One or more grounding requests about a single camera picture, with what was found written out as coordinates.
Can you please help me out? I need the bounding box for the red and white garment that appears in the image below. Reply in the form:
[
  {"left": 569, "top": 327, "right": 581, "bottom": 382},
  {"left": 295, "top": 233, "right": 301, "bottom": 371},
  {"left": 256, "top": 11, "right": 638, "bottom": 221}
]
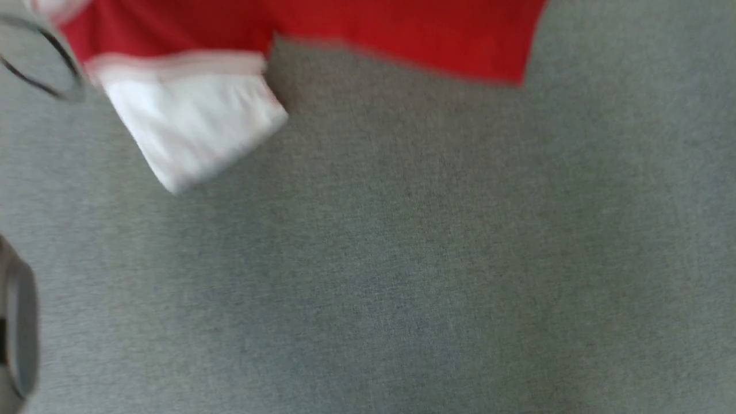
[{"left": 32, "top": 0, "right": 548, "bottom": 196}]

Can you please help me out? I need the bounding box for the grey fabric sofa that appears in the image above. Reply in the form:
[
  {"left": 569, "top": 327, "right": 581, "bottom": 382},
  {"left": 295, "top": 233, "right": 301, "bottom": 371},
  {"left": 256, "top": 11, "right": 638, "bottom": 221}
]
[{"left": 0, "top": 0, "right": 736, "bottom": 414}]

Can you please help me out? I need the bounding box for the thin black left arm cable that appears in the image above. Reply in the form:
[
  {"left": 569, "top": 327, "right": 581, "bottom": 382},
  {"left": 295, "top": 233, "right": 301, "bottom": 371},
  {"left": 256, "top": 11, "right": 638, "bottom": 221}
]
[{"left": 0, "top": 14, "right": 88, "bottom": 102}]

